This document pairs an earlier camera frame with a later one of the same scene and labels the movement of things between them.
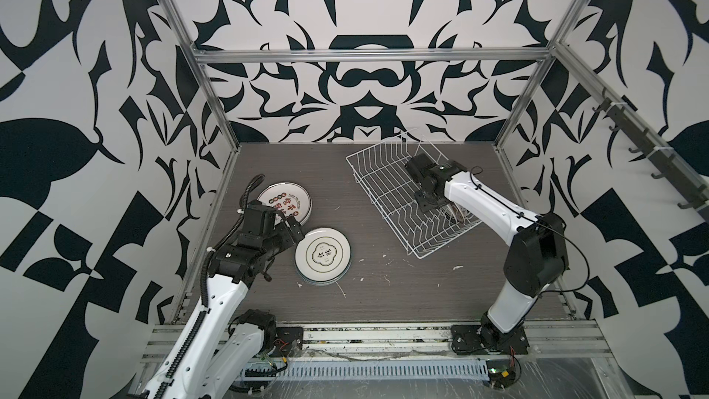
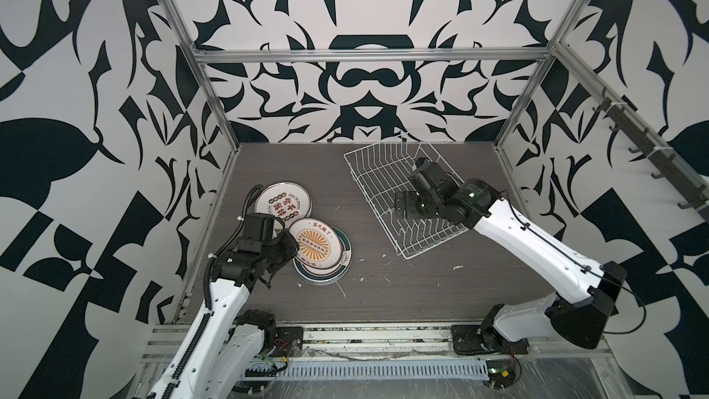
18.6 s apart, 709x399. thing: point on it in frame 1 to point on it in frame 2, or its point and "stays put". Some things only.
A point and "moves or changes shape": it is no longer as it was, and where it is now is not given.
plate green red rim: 457,211 moves or changes shape
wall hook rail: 666,157 stays put
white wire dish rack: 379,170 stays put
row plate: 289,198 stays put
